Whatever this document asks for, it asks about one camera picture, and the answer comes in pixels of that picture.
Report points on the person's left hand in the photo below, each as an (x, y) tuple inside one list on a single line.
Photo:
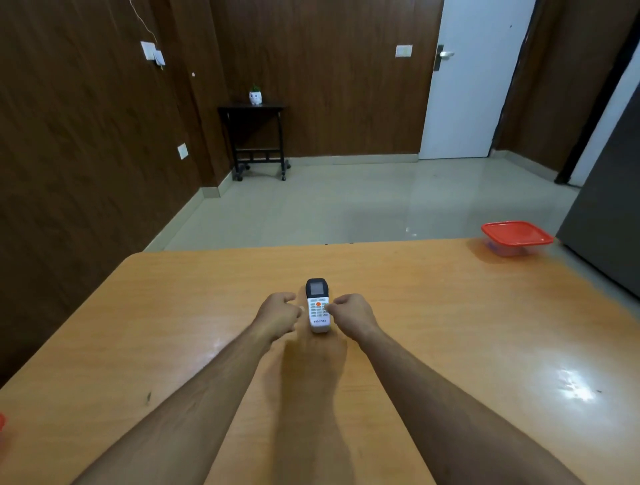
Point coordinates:
[(275, 315)]

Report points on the person's right hand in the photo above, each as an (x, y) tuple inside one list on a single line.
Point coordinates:
[(355, 315)]

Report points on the white remote control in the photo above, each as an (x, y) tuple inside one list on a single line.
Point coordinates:
[(317, 305)]

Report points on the red-lidded plastic container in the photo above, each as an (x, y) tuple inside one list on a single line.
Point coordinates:
[(510, 248)]

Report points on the person's left forearm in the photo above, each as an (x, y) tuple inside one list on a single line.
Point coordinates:
[(175, 414)]

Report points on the person's right forearm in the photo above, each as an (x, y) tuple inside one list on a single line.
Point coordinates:
[(460, 414)]

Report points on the black wheeled side table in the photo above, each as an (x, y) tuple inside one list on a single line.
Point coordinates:
[(250, 107)]

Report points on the white plant pot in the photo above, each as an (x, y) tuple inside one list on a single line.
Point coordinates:
[(255, 96)]

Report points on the white door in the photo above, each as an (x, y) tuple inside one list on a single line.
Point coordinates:
[(475, 80)]

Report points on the grey refrigerator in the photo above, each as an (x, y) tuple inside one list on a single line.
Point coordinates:
[(605, 215)]

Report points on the blank white wall plate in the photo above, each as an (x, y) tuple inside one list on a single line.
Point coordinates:
[(183, 151)]

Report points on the white light switch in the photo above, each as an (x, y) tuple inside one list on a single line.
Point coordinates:
[(404, 50)]

